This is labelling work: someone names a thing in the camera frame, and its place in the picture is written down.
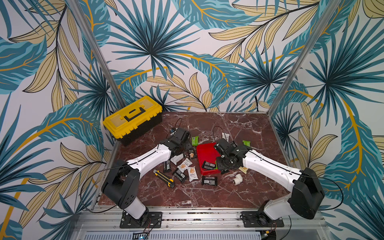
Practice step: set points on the white pipe elbow fitting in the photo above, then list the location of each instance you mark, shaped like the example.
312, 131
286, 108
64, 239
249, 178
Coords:
238, 179

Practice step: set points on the yellow black utility knife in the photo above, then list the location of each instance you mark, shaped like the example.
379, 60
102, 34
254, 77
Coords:
170, 182

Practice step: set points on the cream square cookie packet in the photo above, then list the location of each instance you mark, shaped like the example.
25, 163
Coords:
243, 169

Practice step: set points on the small black drycake packet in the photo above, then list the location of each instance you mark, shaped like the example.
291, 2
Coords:
192, 154

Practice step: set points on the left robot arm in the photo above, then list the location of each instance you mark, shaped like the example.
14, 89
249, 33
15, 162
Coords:
122, 182

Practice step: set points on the tall black cookie packet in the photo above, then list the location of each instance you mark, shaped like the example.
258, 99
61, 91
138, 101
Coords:
167, 166

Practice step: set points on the black wafer packet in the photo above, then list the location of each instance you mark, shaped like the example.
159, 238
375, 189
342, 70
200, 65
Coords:
209, 181
208, 166

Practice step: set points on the yellow black toolbox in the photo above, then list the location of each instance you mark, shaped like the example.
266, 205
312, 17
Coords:
134, 120

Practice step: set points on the red storage box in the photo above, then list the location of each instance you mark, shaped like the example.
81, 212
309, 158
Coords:
207, 153

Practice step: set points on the green packet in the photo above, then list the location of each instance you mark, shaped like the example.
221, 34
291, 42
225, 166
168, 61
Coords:
247, 143
195, 141

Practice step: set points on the white drycake cookie packet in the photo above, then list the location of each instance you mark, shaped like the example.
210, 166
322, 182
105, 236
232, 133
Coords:
192, 174

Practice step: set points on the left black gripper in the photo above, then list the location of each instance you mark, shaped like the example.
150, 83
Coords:
188, 145

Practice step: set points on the aluminium front rail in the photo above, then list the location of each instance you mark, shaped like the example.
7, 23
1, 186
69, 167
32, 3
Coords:
197, 224

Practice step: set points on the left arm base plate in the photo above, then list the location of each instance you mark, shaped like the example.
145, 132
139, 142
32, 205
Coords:
151, 220

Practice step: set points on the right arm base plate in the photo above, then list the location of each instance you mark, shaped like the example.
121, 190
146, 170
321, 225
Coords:
252, 219

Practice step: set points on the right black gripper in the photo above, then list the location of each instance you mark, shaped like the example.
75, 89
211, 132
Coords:
223, 157

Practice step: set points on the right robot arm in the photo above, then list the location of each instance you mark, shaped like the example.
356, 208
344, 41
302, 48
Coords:
305, 190

